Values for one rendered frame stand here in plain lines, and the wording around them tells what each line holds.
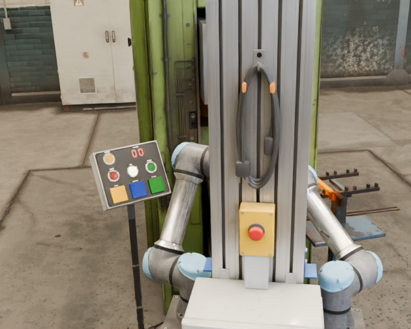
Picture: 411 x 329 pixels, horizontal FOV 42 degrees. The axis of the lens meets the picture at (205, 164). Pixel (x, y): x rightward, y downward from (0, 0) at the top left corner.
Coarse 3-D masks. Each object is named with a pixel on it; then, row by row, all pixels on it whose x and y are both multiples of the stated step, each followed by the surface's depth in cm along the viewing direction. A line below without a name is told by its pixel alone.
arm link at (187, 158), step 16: (192, 144) 202; (176, 160) 201; (192, 160) 197; (176, 176) 201; (192, 176) 198; (176, 192) 199; (192, 192) 199; (176, 208) 197; (176, 224) 196; (160, 240) 197; (176, 240) 196; (144, 256) 197; (160, 256) 193; (176, 256) 194; (144, 272) 198; (160, 272) 192
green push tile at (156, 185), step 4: (160, 176) 266; (148, 180) 262; (152, 180) 263; (156, 180) 264; (160, 180) 265; (152, 184) 263; (156, 184) 264; (160, 184) 265; (152, 188) 262; (156, 188) 263; (160, 188) 264; (152, 192) 262; (156, 192) 263
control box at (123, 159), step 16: (144, 144) 266; (96, 160) 254; (128, 160) 261; (144, 160) 265; (160, 160) 269; (96, 176) 257; (128, 176) 259; (144, 176) 263; (128, 192) 257; (160, 192) 265; (112, 208) 256
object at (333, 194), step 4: (320, 180) 272; (320, 184) 267; (324, 184) 267; (320, 188) 267; (324, 188) 263; (328, 188) 262; (328, 192) 259; (332, 192) 255; (336, 192) 255; (332, 196) 256; (336, 196) 253; (340, 196) 250; (332, 200) 256; (336, 200) 254; (340, 200) 250; (340, 204) 250
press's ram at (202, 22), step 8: (200, 16) 288; (200, 24) 261; (200, 32) 263; (200, 40) 266; (200, 48) 269; (200, 56) 271; (200, 64) 274; (200, 72) 277; (200, 80) 280; (200, 88) 283
